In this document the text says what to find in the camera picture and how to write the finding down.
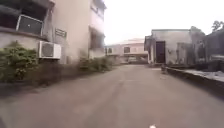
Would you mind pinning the tree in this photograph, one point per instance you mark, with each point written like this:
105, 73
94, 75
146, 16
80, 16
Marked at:
217, 25

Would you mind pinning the low concrete wall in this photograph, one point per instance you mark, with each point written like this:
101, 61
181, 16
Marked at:
190, 76

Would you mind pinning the grey building with dark door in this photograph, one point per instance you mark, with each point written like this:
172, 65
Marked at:
173, 43

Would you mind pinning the robot's own part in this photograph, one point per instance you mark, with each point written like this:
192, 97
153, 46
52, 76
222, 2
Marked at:
152, 126

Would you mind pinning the tall beige building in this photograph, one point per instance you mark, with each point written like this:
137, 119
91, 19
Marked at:
73, 26

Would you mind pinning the green bush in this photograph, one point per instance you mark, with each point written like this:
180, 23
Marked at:
16, 63

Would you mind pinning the pale low building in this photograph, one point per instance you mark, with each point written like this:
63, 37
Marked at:
133, 49

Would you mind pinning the white air conditioner unit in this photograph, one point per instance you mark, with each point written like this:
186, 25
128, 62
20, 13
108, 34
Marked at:
50, 50

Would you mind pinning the row of low bushes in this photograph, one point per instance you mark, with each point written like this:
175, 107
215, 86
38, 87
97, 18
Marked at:
96, 64

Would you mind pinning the grey paved road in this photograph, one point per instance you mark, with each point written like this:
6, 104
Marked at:
120, 96

